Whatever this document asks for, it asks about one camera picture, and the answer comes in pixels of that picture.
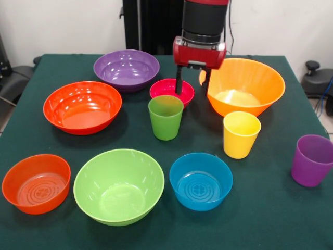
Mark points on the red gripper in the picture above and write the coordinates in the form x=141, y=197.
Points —
x=197, y=56

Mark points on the pink bowl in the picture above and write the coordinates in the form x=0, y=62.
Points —
x=161, y=89

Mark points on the green cup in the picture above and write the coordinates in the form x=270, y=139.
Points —
x=165, y=122

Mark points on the large orange bowl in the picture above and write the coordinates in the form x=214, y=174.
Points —
x=249, y=78

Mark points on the yellow cup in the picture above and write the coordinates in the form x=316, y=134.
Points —
x=238, y=143

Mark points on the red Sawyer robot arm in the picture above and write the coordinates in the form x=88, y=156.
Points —
x=203, y=18

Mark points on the purple bowl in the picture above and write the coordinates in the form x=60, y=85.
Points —
x=125, y=70

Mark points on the dark green table cloth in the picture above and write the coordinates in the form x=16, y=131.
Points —
x=161, y=145

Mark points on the blue bowl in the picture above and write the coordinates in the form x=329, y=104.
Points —
x=200, y=187

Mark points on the wide red bowl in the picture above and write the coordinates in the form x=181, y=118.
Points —
x=80, y=112

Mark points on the green bowl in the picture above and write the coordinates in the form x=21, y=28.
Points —
x=117, y=192

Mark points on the purple cup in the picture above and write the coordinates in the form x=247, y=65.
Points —
x=309, y=169

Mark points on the small orange bowl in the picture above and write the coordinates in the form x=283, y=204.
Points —
x=36, y=187

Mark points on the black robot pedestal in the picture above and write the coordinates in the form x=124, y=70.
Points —
x=156, y=26

